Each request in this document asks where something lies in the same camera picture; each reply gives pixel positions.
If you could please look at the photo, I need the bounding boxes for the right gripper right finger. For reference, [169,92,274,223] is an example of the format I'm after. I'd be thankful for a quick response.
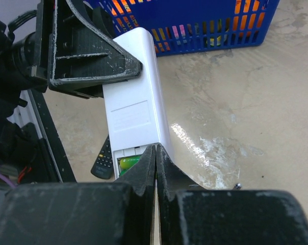
[156,145,308,244]

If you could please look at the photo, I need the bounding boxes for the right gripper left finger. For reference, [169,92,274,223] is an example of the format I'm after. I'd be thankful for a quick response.
[0,145,156,244]

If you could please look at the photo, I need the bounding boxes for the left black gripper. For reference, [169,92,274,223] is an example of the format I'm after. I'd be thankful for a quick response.
[6,1,142,99]

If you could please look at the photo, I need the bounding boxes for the green battery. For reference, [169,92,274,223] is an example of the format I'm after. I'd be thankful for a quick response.
[119,169,128,177]
[119,155,141,170]

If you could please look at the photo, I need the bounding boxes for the small white remote control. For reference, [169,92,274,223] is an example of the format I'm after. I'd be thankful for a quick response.
[103,27,174,178]

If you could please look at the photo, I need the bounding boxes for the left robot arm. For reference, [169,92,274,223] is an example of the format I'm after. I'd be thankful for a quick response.
[0,1,143,184]

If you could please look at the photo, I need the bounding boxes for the black TV remote control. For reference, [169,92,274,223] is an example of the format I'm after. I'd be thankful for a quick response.
[91,136,114,180]

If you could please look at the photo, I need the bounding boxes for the black battery left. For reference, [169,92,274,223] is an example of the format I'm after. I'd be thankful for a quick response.
[233,183,242,190]

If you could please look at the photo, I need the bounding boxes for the blue plastic shopping basket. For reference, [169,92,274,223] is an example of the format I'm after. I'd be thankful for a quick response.
[88,0,279,57]

